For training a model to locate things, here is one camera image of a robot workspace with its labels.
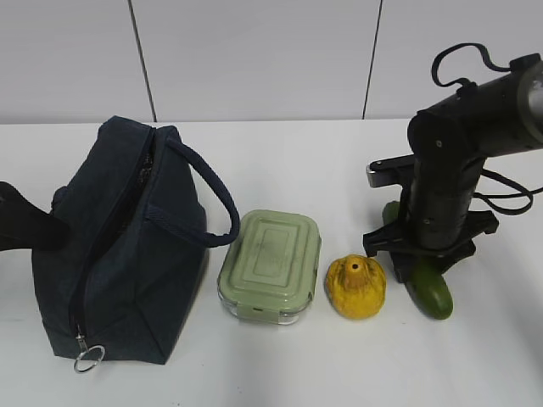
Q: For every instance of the green cucumber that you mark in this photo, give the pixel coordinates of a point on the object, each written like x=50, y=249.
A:
x=430, y=293

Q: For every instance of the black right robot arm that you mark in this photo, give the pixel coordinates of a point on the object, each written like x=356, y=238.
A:
x=450, y=142

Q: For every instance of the dark blue fabric lunch bag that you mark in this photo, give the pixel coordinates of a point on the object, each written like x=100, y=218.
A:
x=143, y=210

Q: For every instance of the green lid glass food container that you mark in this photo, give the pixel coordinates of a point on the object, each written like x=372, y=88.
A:
x=269, y=273

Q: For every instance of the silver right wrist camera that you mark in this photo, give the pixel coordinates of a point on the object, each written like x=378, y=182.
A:
x=393, y=171

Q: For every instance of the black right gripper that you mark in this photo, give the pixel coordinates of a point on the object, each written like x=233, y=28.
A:
x=434, y=219

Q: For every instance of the yellow toy pumpkin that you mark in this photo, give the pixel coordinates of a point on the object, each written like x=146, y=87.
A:
x=356, y=286

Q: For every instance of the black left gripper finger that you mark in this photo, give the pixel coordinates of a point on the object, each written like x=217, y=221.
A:
x=25, y=226

